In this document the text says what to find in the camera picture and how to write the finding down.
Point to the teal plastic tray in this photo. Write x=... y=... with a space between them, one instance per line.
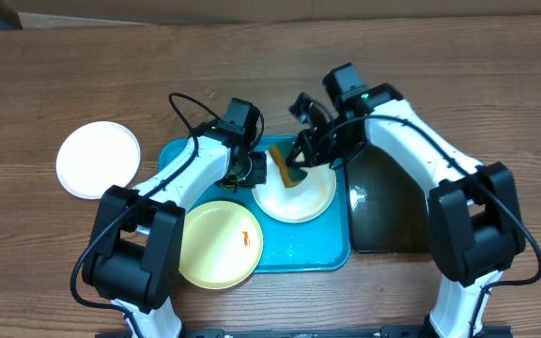
x=321 y=244

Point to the black water tray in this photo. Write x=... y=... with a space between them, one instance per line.
x=387 y=209

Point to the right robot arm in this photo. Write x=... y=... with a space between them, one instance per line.
x=473 y=213

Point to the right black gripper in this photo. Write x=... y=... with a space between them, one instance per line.
x=314 y=152

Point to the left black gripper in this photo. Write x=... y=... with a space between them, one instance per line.
x=259 y=177

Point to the green yellow sponge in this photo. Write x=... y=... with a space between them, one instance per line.
x=291 y=176

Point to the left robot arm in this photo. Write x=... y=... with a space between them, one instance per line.
x=130 y=264

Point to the yellow plate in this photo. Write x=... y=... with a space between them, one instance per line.
x=222 y=245

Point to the cardboard panel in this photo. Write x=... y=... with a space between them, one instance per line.
x=261 y=11

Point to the white plate with stain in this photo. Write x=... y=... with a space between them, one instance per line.
x=97 y=156

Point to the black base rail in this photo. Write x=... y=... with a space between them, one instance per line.
x=384 y=332

